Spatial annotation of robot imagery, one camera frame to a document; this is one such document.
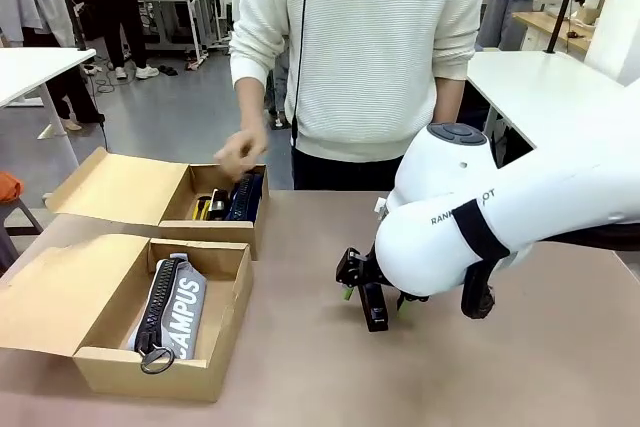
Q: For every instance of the white table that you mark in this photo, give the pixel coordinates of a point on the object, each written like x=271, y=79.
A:
x=540, y=92
x=30, y=72

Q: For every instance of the cardboard box with navy case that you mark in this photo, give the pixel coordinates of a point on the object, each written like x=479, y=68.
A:
x=125, y=187

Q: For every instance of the yellow utility knife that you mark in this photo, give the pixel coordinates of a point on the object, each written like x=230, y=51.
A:
x=201, y=208

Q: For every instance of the navy pencil case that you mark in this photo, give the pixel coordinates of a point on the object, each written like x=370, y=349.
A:
x=245, y=199

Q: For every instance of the orange cushion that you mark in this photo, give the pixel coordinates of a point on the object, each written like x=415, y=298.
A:
x=9, y=186

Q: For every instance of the black stapler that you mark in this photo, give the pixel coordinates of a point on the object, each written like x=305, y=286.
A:
x=216, y=212
x=375, y=312

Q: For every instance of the black tripod pole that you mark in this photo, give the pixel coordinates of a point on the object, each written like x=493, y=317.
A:
x=564, y=2
x=75, y=22

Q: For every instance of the person body in white sweater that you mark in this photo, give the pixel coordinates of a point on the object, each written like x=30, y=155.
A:
x=360, y=47

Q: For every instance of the cardboard box with grey case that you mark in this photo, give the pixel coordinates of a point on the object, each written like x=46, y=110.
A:
x=65, y=292

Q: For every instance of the grey CAMPUS pencil case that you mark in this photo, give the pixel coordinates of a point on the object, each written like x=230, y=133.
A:
x=190, y=297

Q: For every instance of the person left forearm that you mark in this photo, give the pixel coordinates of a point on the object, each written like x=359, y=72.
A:
x=446, y=97

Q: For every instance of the person right forearm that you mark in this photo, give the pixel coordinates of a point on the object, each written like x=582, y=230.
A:
x=250, y=102

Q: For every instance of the person right hand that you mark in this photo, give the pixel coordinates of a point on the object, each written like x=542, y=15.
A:
x=242, y=152

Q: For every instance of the wooden table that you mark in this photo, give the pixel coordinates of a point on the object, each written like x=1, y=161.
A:
x=550, y=27

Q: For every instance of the person in yellow shirt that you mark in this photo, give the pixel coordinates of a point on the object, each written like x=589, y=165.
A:
x=115, y=12

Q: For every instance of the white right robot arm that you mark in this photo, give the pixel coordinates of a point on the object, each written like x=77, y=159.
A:
x=430, y=247

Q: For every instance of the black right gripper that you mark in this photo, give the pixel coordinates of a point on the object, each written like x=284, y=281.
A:
x=357, y=269

